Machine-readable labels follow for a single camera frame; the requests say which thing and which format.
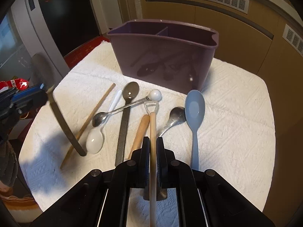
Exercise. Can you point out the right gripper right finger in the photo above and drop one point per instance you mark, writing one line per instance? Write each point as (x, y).
(164, 157)

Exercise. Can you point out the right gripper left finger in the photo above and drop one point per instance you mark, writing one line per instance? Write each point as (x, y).
(141, 171)

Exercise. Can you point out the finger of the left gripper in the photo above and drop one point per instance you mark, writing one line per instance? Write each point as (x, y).
(35, 93)

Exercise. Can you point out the brown wooden handle utensil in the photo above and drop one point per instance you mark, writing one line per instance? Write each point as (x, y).
(141, 131)

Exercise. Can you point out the small metal spoon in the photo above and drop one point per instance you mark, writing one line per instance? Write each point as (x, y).
(176, 117)

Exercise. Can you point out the white plastic spoon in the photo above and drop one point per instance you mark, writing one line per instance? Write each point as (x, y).
(95, 137)

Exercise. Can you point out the light wooden handled utensil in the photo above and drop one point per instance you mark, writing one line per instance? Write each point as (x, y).
(152, 107)

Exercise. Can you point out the blue-grey plastic spoon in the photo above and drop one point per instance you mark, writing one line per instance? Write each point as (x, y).
(194, 113)

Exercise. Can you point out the metal spoon white ball end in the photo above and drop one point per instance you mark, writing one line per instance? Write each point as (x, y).
(123, 108)

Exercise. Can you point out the wooden chopstick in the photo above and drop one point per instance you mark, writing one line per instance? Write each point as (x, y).
(86, 123)

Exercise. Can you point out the dark long-handled spoon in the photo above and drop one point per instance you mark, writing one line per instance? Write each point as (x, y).
(129, 92)

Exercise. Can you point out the wooden kitchen counter cabinet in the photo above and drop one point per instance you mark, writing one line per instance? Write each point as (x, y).
(255, 42)

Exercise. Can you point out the red door mat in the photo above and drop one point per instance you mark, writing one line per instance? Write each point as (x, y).
(74, 57)

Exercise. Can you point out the white textured table cloth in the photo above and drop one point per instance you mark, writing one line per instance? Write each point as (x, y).
(236, 138)

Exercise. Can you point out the black entrance door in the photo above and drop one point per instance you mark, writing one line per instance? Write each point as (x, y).
(70, 22)

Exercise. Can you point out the purple plastic utensil caddy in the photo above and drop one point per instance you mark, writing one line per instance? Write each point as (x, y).
(175, 55)

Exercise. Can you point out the grey vent grille right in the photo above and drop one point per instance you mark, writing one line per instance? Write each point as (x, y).
(293, 39)

